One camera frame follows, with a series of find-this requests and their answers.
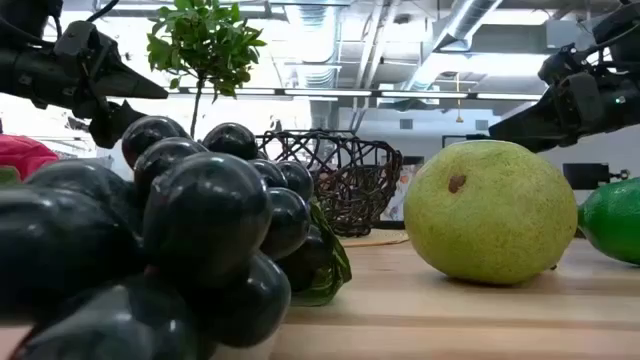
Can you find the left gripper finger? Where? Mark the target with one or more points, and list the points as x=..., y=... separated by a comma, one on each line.
x=112, y=125
x=130, y=85

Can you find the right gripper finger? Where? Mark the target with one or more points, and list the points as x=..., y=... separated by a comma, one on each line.
x=535, y=130

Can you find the large round red fruit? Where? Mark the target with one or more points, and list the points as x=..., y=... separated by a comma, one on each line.
x=25, y=152

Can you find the green pear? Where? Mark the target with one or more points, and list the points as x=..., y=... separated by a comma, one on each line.
x=490, y=215

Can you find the green lime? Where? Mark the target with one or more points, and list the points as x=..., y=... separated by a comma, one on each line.
x=615, y=220

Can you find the black grape bunch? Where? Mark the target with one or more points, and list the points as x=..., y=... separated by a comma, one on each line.
x=205, y=215

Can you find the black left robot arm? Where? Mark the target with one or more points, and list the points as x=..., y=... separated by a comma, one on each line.
x=30, y=75

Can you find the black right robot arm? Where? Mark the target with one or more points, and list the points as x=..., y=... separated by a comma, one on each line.
x=625, y=30

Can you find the dark brown wicker basket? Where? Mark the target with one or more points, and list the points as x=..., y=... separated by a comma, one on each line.
x=350, y=222

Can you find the black monitor on stand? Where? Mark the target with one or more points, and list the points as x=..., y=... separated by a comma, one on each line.
x=585, y=176

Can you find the yellow hanging pendant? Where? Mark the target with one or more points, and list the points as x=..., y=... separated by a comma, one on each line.
x=458, y=119

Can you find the green leafy plant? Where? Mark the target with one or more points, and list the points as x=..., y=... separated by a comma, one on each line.
x=205, y=40

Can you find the floral print banner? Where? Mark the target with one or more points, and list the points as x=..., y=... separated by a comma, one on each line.
x=396, y=207

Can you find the long ceiling light strip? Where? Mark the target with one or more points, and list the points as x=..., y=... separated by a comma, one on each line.
x=325, y=93

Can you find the square wall vent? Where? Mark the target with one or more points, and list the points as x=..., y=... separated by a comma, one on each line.
x=406, y=124
x=481, y=125

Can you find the black metal portal frame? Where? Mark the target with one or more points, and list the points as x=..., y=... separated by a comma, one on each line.
x=452, y=137

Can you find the silver spiral ventilation duct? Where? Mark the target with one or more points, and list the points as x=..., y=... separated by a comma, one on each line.
x=315, y=45
x=465, y=20

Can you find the black aluminium table frame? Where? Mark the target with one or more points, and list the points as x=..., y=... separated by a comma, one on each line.
x=395, y=225

